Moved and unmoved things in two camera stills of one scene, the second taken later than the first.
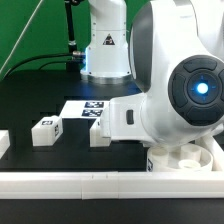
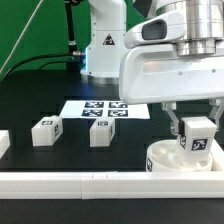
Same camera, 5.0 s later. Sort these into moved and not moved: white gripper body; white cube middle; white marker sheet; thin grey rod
Moved: white gripper body
Not moved: white marker sheet; thin grey rod; white cube middle
